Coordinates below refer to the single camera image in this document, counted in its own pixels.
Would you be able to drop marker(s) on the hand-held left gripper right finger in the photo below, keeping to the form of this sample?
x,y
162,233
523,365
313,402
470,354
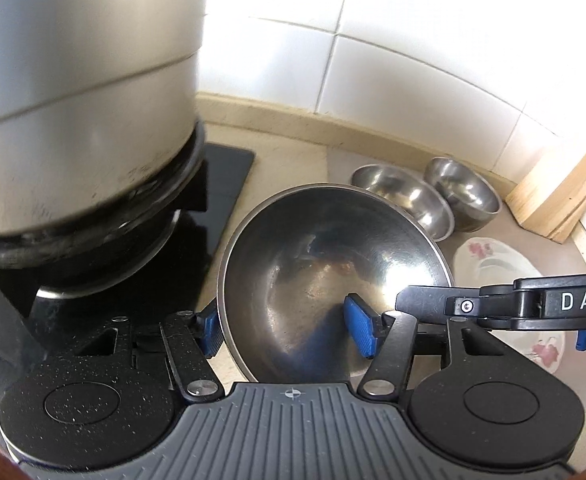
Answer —
x,y
360,325

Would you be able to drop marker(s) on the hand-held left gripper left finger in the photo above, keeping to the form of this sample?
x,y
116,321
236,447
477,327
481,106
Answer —
x,y
209,332

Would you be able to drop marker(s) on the pink flower white plate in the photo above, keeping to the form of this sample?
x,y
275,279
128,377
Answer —
x,y
493,260

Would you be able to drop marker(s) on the wide stainless steel bowl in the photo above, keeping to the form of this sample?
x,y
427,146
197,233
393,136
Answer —
x,y
298,270

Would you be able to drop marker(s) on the wooden knife block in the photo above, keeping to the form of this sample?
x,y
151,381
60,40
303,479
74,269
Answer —
x,y
563,195

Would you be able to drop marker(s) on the black gas stove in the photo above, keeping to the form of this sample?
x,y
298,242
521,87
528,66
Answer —
x,y
193,220

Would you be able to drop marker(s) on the small stainless steel bowl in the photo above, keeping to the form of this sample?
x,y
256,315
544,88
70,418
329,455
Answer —
x,y
465,187

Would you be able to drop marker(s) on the aluminium steamer pot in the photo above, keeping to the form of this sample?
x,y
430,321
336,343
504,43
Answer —
x,y
73,85

